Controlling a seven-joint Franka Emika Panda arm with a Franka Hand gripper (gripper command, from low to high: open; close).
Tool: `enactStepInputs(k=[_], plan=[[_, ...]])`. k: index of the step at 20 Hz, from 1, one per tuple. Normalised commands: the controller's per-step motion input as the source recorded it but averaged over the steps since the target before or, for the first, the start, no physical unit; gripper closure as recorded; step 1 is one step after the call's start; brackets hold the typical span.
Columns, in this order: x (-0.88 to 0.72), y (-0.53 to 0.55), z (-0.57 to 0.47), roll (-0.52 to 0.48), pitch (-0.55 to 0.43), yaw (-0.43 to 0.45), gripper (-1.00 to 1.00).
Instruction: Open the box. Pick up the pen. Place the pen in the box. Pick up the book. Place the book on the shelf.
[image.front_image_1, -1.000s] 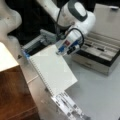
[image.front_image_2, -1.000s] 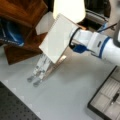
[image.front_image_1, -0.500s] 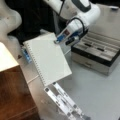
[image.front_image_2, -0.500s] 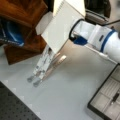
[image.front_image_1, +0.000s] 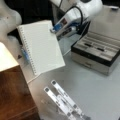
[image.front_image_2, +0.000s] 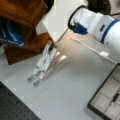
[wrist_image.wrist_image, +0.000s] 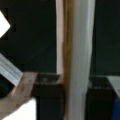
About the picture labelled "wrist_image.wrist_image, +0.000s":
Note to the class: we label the white spiral notebook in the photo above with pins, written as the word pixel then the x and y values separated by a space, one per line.
pixel 74 23

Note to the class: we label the brown wooden shelf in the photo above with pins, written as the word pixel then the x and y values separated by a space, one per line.
pixel 46 88

